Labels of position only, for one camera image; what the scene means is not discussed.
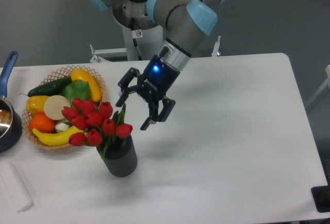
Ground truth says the yellow squash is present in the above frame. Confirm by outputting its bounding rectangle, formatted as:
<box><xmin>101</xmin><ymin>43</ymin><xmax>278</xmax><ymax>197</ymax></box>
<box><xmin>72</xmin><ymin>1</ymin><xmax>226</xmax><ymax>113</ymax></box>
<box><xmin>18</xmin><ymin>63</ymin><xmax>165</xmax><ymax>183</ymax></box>
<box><xmin>71</xmin><ymin>68</ymin><xmax>102</xmax><ymax>102</ymax></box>

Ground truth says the black device at edge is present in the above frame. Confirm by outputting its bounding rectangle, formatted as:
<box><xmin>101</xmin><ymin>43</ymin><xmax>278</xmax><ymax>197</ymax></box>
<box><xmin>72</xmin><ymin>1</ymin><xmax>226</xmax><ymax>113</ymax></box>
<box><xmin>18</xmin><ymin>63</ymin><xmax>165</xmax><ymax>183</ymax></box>
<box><xmin>311</xmin><ymin>185</ymin><xmax>329</xmax><ymax>213</ymax></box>

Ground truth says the white frame at right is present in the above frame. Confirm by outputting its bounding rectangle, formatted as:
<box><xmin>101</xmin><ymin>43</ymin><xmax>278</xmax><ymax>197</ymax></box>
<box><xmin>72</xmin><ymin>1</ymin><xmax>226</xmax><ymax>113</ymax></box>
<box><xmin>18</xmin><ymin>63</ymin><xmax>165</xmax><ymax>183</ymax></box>
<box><xmin>305</xmin><ymin>65</ymin><xmax>329</xmax><ymax>114</ymax></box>

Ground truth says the white folded cloth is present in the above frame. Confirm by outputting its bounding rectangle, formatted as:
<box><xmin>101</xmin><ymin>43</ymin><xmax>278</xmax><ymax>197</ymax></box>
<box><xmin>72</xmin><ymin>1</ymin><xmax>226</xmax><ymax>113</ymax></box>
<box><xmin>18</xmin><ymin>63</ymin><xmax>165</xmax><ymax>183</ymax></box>
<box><xmin>1</xmin><ymin>162</ymin><xmax>34</xmax><ymax>213</ymax></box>

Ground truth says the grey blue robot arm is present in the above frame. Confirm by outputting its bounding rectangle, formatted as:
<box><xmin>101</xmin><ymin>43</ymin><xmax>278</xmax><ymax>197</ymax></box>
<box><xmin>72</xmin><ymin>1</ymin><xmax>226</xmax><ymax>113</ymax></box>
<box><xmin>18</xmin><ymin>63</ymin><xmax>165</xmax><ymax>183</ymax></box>
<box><xmin>90</xmin><ymin>0</ymin><xmax>226</xmax><ymax>130</ymax></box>

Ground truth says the green leafy lettuce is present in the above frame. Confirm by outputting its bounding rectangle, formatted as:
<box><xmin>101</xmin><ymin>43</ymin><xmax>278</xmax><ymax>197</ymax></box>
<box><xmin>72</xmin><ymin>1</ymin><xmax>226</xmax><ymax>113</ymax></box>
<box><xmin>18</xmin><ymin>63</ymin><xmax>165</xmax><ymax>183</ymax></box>
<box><xmin>59</xmin><ymin>80</ymin><xmax>91</xmax><ymax>107</ymax></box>

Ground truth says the white garlic bulb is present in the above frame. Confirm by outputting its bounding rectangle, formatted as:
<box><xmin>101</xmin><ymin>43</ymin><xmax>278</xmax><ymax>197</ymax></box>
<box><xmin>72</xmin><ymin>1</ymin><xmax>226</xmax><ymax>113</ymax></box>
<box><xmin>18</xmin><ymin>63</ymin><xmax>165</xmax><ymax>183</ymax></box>
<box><xmin>55</xmin><ymin>121</ymin><xmax>70</xmax><ymax>133</ymax></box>

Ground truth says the dark grey ribbed vase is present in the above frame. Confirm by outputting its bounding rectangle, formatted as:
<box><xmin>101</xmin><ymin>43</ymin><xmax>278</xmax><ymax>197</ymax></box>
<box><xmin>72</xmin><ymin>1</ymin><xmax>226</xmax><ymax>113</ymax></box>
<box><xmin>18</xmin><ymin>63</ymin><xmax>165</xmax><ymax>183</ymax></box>
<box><xmin>96</xmin><ymin>135</ymin><xmax>138</xmax><ymax>177</ymax></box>

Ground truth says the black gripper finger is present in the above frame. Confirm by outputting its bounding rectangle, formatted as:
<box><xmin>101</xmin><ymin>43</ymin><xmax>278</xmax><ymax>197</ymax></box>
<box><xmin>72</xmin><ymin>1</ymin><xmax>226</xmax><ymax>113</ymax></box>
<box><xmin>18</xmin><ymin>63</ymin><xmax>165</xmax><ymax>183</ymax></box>
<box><xmin>115</xmin><ymin>67</ymin><xmax>140</xmax><ymax>107</ymax></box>
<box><xmin>140</xmin><ymin>97</ymin><xmax>176</xmax><ymax>131</ymax></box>

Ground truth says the dark pot blue handle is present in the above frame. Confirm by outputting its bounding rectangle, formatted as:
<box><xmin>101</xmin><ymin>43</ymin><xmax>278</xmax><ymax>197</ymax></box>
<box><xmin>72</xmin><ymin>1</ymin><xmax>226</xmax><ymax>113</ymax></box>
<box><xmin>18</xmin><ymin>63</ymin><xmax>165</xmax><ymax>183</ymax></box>
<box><xmin>1</xmin><ymin>51</ymin><xmax>22</xmax><ymax>153</ymax></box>

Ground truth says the cream round disc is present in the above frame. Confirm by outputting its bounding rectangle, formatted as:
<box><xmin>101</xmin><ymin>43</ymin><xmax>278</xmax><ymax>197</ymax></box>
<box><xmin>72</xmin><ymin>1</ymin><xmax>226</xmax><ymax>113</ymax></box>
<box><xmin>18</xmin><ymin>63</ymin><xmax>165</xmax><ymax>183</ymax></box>
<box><xmin>43</xmin><ymin>95</ymin><xmax>70</xmax><ymax>120</ymax></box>

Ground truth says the yellow bell pepper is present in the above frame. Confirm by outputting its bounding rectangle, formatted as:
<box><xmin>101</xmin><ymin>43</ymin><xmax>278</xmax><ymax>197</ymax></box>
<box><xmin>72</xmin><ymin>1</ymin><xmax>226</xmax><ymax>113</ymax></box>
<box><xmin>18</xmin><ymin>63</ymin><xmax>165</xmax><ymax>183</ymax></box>
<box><xmin>26</xmin><ymin>95</ymin><xmax>49</xmax><ymax>115</ymax></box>

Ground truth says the yellow banana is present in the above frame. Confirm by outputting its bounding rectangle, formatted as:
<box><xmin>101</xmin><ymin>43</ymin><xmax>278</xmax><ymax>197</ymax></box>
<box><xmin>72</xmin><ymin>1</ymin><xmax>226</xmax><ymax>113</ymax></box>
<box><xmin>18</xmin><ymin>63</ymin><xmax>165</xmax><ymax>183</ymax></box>
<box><xmin>32</xmin><ymin>126</ymin><xmax>83</xmax><ymax>146</ymax></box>

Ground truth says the orange fruit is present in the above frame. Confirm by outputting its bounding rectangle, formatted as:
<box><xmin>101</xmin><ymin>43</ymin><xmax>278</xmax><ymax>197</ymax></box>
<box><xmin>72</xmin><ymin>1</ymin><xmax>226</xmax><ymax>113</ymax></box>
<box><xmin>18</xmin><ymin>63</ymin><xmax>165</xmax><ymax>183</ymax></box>
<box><xmin>28</xmin><ymin>113</ymin><xmax>55</xmax><ymax>133</ymax></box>

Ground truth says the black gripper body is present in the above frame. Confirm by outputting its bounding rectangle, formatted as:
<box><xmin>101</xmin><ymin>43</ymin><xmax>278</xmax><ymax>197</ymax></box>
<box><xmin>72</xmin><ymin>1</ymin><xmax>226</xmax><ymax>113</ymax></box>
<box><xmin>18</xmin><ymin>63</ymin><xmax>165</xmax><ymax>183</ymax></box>
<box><xmin>136</xmin><ymin>55</ymin><xmax>180</xmax><ymax>104</ymax></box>

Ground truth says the green cucumber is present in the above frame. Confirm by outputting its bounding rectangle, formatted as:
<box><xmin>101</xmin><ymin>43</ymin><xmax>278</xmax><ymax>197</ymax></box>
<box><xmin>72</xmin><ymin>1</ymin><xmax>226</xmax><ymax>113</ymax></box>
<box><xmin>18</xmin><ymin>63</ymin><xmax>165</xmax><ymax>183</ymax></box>
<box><xmin>20</xmin><ymin>77</ymin><xmax>72</xmax><ymax>97</ymax></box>

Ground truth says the woven wicker basket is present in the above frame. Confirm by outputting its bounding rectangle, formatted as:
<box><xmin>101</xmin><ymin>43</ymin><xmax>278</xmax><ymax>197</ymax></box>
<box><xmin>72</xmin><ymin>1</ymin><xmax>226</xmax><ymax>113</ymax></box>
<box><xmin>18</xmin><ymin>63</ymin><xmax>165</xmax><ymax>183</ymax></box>
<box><xmin>22</xmin><ymin>65</ymin><xmax>107</xmax><ymax>150</ymax></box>

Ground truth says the red tulip bouquet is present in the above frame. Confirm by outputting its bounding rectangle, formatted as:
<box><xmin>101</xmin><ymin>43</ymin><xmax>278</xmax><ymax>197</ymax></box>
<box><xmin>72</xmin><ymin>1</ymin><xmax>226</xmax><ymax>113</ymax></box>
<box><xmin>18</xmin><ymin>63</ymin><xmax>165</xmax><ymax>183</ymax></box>
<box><xmin>61</xmin><ymin>97</ymin><xmax>133</xmax><ymax>158</ymax></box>

